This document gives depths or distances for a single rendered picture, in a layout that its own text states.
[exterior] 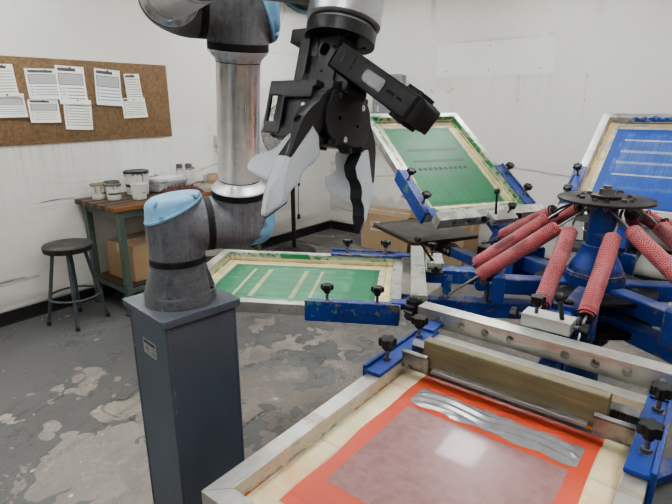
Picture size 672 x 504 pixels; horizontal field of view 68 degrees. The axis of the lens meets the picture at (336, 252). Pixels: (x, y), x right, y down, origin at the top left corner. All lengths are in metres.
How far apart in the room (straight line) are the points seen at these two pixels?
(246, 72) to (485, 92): 4.65
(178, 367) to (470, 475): 0.61
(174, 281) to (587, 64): 4.64
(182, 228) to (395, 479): 0.63
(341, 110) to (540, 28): 4.96
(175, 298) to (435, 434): 0.60
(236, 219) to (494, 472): 0.70
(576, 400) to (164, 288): 0.87
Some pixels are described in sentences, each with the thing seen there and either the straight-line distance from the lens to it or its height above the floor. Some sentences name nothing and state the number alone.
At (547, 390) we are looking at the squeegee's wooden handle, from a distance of 1.18.
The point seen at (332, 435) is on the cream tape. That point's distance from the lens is 1.10.
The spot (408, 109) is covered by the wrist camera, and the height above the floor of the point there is 1.60.
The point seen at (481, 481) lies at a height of 0.96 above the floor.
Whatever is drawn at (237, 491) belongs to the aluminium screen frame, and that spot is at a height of 0.99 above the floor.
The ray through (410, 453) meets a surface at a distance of 1.07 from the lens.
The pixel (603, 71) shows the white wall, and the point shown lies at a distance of 5.24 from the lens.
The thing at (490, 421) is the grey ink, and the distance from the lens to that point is 1.18.
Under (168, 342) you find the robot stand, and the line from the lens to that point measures 1.07.
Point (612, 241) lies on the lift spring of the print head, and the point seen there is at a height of 1.21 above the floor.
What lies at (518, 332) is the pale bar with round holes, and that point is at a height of 1.04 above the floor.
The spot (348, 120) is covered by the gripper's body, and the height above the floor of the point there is 1.59.
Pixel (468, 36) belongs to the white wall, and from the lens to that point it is 5.67.
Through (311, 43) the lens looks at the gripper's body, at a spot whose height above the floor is 1.67.
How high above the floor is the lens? 1.61
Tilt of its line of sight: 16 degrees down
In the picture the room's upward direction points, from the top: straight up
